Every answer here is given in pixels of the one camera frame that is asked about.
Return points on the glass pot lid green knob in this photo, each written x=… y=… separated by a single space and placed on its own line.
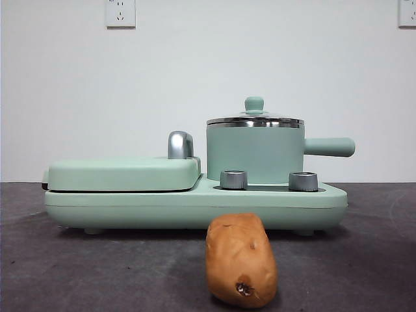
x=255 y=104

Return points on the brown potato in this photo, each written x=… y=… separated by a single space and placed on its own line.
x=242 y=260

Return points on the mint green breakfast maker base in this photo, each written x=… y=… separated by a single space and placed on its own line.
x=162 y=208

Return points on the silver control knob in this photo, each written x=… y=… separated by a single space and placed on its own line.
x=303 y=182
x=233 y=179

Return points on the mint green hinged griddle cover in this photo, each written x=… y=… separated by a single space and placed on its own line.
x=123 y=174

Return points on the white wall socket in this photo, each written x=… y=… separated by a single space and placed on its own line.
x=408 y=13
x=121 y=14

